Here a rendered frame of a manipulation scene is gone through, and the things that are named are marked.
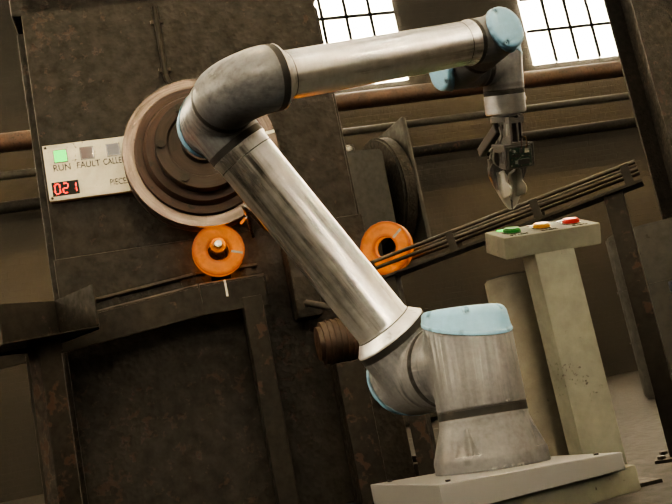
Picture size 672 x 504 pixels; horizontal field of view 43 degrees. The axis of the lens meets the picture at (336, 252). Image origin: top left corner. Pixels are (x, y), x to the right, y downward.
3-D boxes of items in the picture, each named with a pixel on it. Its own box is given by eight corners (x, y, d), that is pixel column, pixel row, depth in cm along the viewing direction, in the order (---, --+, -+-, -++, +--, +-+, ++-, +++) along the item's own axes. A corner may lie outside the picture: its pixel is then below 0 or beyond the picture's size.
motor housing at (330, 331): (345, 509, 243) (309, 324, 252) (418, 493, 248) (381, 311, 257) (354, 514, 231) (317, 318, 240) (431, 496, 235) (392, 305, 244)
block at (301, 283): (293, 323, 265) (279, 248, 269) (318, 319, 267) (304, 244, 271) (298, 319, 255) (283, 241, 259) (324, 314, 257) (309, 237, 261)
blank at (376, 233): (390, 286, 251) (386, 285, 248) (354, 251, 257) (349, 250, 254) (424, 245, 248) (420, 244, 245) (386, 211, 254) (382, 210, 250)
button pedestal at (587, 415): (540, 498, 194) (480, 235, 205) (634, 476, 200) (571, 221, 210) (572, 504, 179) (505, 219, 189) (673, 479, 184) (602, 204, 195)
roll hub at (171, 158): (142, 117, 256) (231, 93, 262) (171, 203, 252) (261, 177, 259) (141, 110, 250) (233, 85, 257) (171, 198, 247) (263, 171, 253)
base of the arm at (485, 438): (571, 457, 135) (558, 394, 137) (459, 476, 130) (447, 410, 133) (520, 459, 153) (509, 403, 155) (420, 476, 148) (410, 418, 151)
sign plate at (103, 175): (50, 203, 264) (42, 148, 267) (136, 191, 270) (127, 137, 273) (49, 201, 262) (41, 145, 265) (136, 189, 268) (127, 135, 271)
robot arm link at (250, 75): (201, 42, 138) (517, -6, 170) (182, 76, 149) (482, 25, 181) (225, 108, 137) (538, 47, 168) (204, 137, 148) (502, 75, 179)
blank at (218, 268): (189, 273, 258) (189, 271, 255) (195, 223, 262) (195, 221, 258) (240, 279, 261) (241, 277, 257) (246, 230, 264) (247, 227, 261)
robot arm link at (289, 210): (444, 427, 151) (171, 92, 146) (398, 435, 166) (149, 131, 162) (494, 372, 158) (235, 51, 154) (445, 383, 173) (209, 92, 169)
